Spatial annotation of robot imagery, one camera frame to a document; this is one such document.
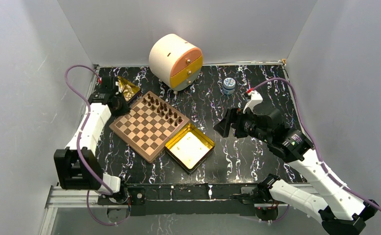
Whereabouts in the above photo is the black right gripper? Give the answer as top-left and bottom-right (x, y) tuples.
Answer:
(213, 107), (270, 143)

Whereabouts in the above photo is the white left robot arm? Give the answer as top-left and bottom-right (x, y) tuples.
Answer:
(53, 77), (129, 204)

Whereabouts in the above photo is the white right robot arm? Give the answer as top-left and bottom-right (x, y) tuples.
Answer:
(214, 108), (377, 235)

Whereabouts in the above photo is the gold tin with white pieces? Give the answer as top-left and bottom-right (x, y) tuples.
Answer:
(117, 76), (142, 105)

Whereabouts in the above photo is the wooden chess board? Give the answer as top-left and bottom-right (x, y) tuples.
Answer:
(110, 92), (190, 163)

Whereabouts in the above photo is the dark chess pieces row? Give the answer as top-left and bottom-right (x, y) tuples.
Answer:
(134, 92), (189, 130)

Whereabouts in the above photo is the empty gold tin lid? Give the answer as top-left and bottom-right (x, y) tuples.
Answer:
(165, 123), (215, 174)

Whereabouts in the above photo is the small blue white jar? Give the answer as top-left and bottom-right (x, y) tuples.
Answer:
(222, 77), (236, 95)

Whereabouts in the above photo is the round pastel drawer cabinet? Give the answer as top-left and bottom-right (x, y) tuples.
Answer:
(149, 34), (203, 93)

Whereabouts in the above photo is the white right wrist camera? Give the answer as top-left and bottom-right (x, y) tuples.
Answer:
(243, 89), (263, 114)

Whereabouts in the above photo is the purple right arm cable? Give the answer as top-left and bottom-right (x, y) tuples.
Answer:
(247, 77), (381, 235)

